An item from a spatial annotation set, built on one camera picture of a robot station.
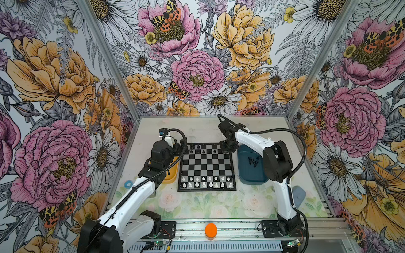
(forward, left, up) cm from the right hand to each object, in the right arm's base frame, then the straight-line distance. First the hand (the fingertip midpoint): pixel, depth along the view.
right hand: (227, 154), depth 96 cm
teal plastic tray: (-9, -12, +1) cm, 15 cm away
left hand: (-3, +26, +17) cm, 31 cm away
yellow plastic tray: (-12, +32, +1) cm, 34 cm away
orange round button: (-40, +11, +6) cm, 42 cm away
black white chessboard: (-7, +13, -1) cm, 15 cm away
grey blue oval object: (-24, -35, -2) cm, 42 cm away
